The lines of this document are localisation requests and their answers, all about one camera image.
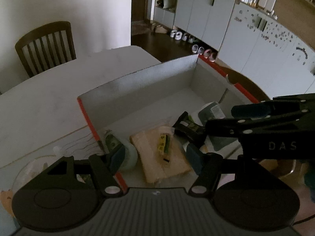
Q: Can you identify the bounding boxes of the black snack bag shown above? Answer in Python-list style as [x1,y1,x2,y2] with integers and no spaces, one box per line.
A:
[173,111,207,149]

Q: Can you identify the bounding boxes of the yellow green snack packet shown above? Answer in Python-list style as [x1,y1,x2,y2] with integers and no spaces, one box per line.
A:
[157,133,170,162]

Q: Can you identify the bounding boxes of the orange sponge pad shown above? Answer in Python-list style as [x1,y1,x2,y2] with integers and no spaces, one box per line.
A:
[130,124,192,183]

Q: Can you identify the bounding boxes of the red cardboard shoe box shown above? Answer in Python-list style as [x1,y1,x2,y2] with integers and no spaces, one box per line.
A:
[77,54,259,194]

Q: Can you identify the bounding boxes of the dark wooden chair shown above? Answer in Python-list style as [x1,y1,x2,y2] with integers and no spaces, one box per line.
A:
[15,21,76,78]

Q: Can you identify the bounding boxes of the white wall cabinets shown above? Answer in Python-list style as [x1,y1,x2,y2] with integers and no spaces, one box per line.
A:
[153,0,315,99]

